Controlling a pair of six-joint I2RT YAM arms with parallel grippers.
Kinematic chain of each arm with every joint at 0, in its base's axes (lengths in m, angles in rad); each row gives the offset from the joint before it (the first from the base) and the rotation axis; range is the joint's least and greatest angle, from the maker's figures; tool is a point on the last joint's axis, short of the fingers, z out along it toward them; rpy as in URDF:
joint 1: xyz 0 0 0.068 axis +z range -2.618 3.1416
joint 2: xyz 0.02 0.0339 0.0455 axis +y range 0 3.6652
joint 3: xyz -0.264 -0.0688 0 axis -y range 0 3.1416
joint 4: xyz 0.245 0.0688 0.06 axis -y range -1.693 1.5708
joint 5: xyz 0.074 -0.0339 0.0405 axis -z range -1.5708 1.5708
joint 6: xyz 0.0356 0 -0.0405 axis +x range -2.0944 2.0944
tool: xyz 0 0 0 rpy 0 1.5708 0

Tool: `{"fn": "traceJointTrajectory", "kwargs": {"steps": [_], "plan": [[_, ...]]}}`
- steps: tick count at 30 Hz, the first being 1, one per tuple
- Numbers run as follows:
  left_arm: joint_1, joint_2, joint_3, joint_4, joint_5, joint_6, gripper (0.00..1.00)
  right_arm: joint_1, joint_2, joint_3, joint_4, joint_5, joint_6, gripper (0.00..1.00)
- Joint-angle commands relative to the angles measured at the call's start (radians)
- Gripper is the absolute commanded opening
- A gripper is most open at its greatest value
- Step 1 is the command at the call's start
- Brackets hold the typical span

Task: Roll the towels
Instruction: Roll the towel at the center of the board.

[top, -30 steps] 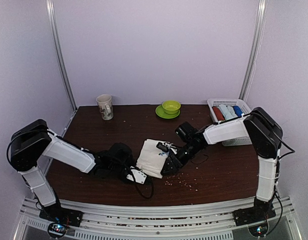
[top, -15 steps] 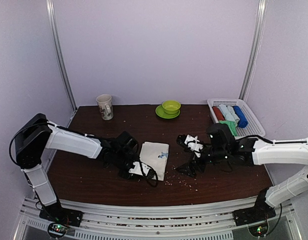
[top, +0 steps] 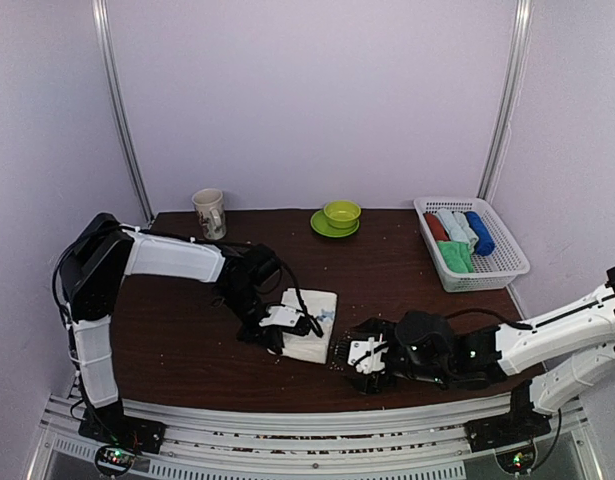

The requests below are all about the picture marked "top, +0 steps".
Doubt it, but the white cream towel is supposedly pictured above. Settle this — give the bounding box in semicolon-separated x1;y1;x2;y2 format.
277;288;339;365

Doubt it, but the green microfiber towel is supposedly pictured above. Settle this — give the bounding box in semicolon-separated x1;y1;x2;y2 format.
436;241;475;274

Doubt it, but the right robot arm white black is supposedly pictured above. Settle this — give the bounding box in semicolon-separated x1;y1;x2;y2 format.
334;267;615;442

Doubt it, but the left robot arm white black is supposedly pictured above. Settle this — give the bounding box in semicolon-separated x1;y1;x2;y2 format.
53;213;284;444

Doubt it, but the rolled red towel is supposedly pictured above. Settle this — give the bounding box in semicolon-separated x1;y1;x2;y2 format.
423;212;450;242

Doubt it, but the green cup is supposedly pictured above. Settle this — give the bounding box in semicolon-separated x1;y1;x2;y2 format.
323;200;362;228

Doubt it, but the green saucer plate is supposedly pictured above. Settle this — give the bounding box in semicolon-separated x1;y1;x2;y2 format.
310;210;360;239

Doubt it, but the white plastic basket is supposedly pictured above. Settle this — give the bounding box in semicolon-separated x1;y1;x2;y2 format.
413;197;530;293

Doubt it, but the patterned ceramic mug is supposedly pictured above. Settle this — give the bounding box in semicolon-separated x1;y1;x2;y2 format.
192;188;227;240

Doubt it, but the rolled light blue towel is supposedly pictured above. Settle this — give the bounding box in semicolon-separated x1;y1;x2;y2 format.
436;209;477;251

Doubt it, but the rolled dark blue towel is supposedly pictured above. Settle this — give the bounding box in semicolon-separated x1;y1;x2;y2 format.
465;211;496;257

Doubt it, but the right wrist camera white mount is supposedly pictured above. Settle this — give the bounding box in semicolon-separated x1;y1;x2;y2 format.
334;336;389;375

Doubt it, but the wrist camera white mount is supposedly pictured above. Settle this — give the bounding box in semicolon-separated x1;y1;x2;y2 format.
334;336;389;375
259;304;324;338

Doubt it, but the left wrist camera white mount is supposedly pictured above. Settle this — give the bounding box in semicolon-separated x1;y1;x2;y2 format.
259;304;324;338

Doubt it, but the aluminium front rail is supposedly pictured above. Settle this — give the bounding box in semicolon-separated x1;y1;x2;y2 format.
23;394;604;479

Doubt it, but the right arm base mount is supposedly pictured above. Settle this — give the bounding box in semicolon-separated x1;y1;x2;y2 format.
464;415;551;453

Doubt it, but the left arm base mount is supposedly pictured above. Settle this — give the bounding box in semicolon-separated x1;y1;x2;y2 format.
78;417;166;454

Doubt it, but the right aluminium frame post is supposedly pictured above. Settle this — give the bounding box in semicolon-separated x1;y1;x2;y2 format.
477;0;533;202

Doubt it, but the aluminium frame post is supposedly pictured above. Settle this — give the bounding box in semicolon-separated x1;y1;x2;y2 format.
91;0;155;225
477;0;533;202

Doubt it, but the left aluminium frame post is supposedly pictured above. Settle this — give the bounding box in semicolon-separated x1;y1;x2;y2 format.
91;0;155;225

